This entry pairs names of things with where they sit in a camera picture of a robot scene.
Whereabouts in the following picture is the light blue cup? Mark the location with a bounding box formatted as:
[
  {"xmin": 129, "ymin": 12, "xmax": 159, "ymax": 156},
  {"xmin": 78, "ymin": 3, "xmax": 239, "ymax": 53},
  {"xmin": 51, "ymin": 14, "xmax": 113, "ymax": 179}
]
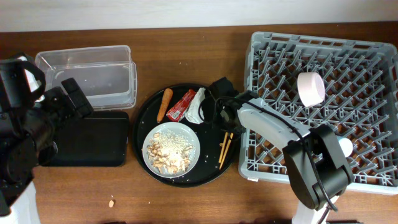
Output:
[{"xmin": 337, "ymin": 136, "xmax": 353, "ymax": 157}]

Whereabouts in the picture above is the pink bowl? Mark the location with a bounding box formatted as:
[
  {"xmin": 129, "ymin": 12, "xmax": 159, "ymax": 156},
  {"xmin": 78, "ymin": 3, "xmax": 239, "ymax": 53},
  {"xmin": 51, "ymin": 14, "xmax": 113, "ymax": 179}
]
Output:
[{"xmin": 297, "ymin": 72, "xmax": 325, "ymax": 108}]

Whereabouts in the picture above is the wooden chopstick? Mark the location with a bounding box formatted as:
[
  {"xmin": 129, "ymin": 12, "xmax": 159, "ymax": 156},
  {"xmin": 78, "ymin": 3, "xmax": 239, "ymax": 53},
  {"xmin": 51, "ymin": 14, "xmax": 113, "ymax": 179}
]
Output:
[
  {"xmin": 219, "ymin": 133, "xmax": 234, "ymax": 170},
  {"xmin": 218, "ymin": 133, "xmax": 228, "ymax": 163}
]

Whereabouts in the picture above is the red snack wrapper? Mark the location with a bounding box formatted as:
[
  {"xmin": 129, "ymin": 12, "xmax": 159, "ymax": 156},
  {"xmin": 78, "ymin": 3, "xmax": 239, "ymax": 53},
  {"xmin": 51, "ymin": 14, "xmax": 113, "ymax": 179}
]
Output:
[{"xmin": 166, "ymin": 89, "xmax": 196, "ymax": 122}]

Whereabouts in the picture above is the round black tray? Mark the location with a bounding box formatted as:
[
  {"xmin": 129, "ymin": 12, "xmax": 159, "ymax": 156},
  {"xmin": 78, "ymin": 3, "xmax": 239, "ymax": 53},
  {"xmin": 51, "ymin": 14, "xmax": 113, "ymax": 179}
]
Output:
[{"xmin": 131, "ymin": 90, "xmax": 241, "ymax": 187}]

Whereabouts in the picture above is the black rectangular bin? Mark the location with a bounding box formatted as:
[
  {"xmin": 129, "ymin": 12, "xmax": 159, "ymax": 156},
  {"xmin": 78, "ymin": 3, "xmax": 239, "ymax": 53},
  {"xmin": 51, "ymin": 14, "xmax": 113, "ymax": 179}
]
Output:
[{"xmin": 39, "ymin": 111, "xmax": 129, "ymax": 167}]

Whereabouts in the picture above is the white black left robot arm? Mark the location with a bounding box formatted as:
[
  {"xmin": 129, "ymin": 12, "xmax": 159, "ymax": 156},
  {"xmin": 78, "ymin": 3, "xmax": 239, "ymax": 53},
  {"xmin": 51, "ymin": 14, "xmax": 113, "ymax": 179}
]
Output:
[{"xmin": 1, "ymin": 53, "xmax": 93, "ymax": 223}]

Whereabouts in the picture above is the grey dishwasher rack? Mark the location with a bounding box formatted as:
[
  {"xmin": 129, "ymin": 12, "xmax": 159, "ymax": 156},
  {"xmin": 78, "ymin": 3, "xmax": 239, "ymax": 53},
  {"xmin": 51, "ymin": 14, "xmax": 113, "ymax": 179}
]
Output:
[{"xmin": 244, "ymin": 32, "xmax": 397, "ymax": 195}]

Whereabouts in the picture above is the orange carrot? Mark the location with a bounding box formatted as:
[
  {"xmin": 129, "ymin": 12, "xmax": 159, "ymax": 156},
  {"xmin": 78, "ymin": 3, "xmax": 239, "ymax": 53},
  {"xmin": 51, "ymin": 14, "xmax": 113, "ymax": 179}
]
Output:
[{"xmin": 156, "ymin": 88, "xmax": 173, "ymax": 123}]

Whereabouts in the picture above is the crumpled white tissue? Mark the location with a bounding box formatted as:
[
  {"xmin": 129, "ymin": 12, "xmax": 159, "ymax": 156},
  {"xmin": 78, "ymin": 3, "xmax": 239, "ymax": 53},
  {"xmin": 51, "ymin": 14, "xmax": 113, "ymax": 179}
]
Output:
[{"xmin": 185, "ymin": 87, "xmax": 205, "ymax": 124}]

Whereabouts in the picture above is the clear plastic bin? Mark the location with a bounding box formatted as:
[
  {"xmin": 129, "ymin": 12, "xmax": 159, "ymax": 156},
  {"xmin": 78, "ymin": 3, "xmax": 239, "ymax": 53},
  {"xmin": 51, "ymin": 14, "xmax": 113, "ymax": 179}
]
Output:
[{"xmin": 35, "ymin": 45, "xmax": 137, "ymax": 111}]

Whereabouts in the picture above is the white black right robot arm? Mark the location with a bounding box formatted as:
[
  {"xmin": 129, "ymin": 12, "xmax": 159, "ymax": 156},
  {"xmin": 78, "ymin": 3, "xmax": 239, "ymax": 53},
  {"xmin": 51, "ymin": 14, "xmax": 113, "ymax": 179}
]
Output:
[{"xmin": 213, "ymin": 91, "xmax": 354, "ymax": 223}]

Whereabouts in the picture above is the grey plate with food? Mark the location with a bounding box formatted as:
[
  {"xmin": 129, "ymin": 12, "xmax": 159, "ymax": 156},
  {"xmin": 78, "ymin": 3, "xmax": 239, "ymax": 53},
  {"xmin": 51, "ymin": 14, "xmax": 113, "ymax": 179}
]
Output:
[{"xmin": 142, "ymin": 122, "xmax": 200, "ymax": 179}]

